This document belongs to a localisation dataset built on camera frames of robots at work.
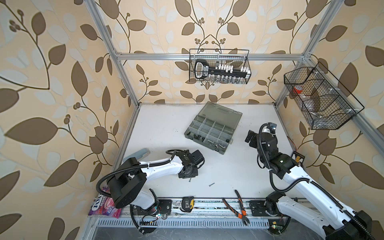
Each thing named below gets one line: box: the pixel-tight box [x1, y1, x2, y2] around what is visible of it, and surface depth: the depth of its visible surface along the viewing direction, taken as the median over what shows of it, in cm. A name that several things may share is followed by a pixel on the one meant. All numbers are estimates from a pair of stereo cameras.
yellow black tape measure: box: [179, 196, 195, 213], surface depth 75 cm
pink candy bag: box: [88, 186, 122, 219], surface depth 73 cm
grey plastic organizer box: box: [184, 101, 243, 155], surface depth 104 cm
